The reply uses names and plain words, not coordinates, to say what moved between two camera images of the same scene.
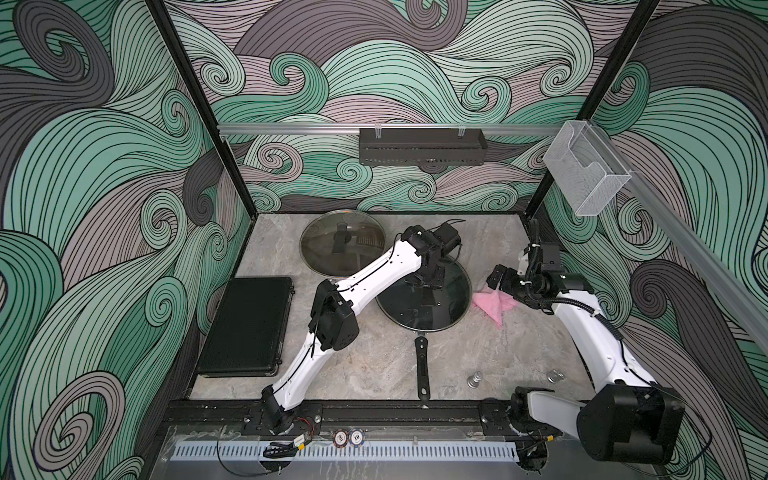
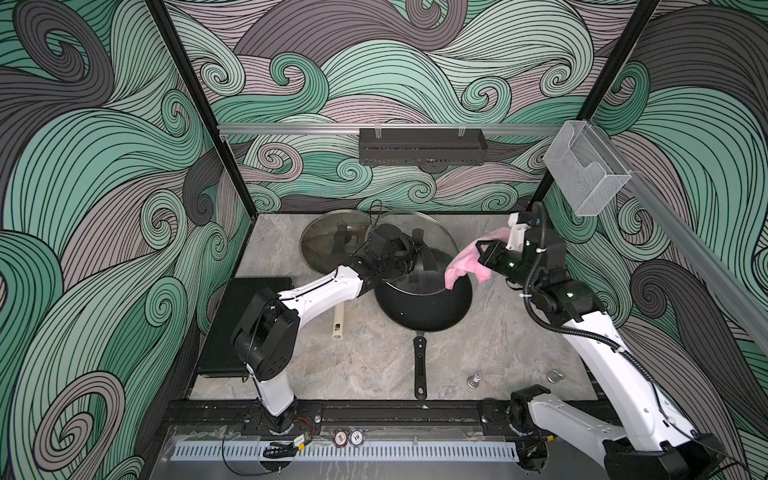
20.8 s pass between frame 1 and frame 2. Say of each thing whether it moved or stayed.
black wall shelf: stayed
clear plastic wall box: stayed
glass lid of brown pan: stayed
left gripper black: moved
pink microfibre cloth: moved
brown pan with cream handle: stayed
